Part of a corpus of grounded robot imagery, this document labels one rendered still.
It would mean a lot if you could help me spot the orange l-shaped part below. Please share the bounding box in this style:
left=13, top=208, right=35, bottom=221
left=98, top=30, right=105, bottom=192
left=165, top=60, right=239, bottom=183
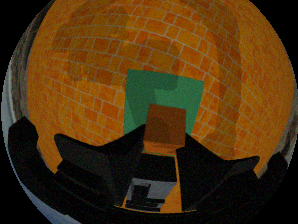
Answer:
left=142, top=104, right=186, bottom=155

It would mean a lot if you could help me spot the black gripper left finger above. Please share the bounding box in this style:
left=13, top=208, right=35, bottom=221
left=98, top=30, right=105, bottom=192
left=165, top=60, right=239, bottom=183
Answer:
left=53, top=124, right=146, bottom=206

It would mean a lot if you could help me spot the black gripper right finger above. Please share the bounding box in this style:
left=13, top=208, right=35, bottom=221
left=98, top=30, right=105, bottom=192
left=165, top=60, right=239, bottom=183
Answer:
left=176, top=132, right=259, bottom=212

